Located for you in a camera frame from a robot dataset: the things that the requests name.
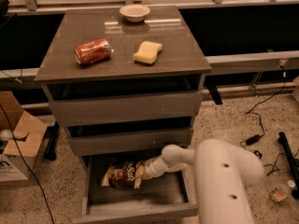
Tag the grey drawer cabinet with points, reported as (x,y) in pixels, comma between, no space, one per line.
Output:
(163,25)

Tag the black stand foot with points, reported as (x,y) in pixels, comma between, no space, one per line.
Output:
(50,153)

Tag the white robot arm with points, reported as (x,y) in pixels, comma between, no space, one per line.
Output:
(221,171)

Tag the open bottom drawer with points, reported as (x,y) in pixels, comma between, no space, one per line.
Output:
(162,198)

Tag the middle grey drawer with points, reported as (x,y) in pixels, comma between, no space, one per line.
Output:
(123,142)

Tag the grey drawer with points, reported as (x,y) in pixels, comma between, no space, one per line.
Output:
(123,142)
(120,109)

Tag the black power adapter with cable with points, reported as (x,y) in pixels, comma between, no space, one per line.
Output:
(257,137)

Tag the white bowl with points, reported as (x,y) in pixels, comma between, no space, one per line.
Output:
(135,13)

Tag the cardboard box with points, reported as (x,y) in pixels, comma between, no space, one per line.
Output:
(21,138)

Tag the top grey drawer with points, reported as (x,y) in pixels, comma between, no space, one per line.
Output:
(120,109)

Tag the red soda can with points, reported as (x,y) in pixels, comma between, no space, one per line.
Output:
(93,51)

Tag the yellow sponge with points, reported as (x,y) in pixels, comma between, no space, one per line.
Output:
(147,52)

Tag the clear plastic bottle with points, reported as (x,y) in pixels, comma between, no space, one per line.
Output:
(282,191)

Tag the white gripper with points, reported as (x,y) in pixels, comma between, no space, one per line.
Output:
(151,170)

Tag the grey window rail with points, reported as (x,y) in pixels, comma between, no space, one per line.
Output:
(122,66)

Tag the black metal bar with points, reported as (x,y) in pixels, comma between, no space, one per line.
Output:
(293,163)

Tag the brown sea salt chip bag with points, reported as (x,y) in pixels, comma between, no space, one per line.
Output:
(125,175)

